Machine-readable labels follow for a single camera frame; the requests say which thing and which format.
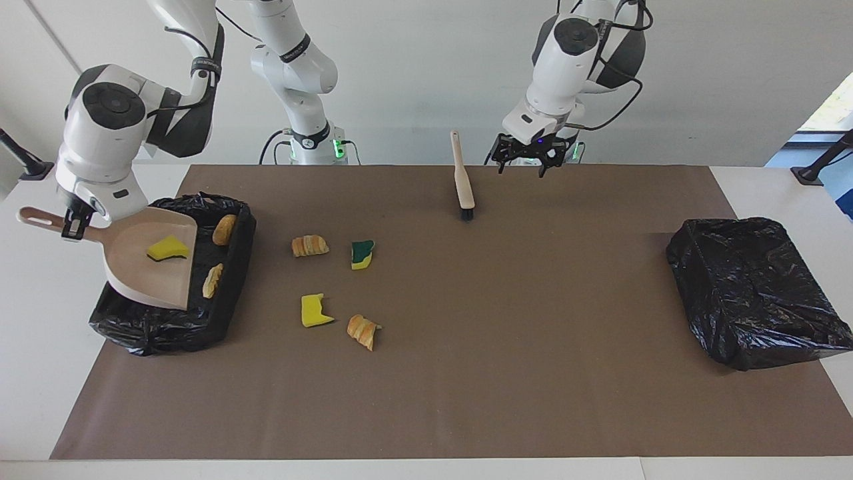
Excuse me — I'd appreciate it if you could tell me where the beige brush with black bristles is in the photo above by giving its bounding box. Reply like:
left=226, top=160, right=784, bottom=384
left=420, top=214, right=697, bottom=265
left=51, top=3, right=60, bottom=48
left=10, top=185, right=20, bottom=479
left=450, top=131, right=476, bottom=222

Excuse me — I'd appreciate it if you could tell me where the beige plastic dustpan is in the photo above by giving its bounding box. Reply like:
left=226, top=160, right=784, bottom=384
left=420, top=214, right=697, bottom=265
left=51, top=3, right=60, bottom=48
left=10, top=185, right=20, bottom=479
left=17, top=205, right=199, bottom=311

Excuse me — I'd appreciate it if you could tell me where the tan oval bread roll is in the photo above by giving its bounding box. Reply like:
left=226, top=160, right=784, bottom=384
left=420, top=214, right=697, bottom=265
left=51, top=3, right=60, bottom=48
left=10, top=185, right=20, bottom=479
left=212, top=213, right=238, bottom=246

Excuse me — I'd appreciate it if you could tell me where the orange striped croissant piece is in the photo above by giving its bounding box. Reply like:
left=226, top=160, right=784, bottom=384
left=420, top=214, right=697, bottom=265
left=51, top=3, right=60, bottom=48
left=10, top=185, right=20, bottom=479
left=292, top=235, right=330, bottom=258
left=347, top=314, right=382, bottom=352
left=202, top=263, right=225, bottom=299

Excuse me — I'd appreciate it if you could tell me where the bin lined with black bag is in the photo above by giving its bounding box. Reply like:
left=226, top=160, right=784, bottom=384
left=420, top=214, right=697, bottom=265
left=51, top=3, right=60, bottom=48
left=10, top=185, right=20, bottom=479
left=89, top=192, right=257, bottom=357
left=666, top=217, right=853, bottom=371

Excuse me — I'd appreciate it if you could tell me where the black clamp stand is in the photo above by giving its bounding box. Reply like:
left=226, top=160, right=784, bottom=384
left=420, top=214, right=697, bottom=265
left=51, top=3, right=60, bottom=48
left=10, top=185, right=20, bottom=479
left=0, top=128, right=54, bottom=181
left=791, top=130, right=853, bottom=186

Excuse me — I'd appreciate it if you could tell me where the brown table mat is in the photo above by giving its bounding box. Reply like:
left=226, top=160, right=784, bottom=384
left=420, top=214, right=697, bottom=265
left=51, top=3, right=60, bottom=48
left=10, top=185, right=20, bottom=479
left=50, top=165, right=853, bottom=461

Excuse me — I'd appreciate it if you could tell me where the window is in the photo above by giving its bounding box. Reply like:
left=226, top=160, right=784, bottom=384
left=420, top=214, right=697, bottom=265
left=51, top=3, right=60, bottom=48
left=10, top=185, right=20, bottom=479
left=796, top=70, right=853, bottom=134

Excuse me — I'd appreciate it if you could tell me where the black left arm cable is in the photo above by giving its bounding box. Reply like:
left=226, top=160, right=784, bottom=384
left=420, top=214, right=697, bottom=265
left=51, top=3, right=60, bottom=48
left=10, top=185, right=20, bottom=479
left=566, top=0, right=655, bottom=132

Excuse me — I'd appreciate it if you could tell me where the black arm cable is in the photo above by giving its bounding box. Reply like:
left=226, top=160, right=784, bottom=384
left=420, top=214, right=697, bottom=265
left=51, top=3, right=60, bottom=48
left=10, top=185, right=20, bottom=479
left=566, top=0, right=655, bottom=132
left=163, top=25, right=224, bottom=117

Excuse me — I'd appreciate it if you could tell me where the white wall cable conduit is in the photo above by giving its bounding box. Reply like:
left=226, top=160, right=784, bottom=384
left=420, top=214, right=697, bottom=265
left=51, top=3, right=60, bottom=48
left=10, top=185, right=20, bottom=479
left=25, top=0, right=86, bottom=75

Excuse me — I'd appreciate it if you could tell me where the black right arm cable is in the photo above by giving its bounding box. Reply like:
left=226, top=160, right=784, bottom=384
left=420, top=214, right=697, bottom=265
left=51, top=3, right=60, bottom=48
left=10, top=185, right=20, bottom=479
left=163, top=25, right=224, bottom=117

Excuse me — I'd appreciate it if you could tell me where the black base cable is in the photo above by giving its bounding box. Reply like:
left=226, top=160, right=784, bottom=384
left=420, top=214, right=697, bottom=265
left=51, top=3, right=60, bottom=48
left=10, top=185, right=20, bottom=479
left=259, top=129, right=294, bottom=165

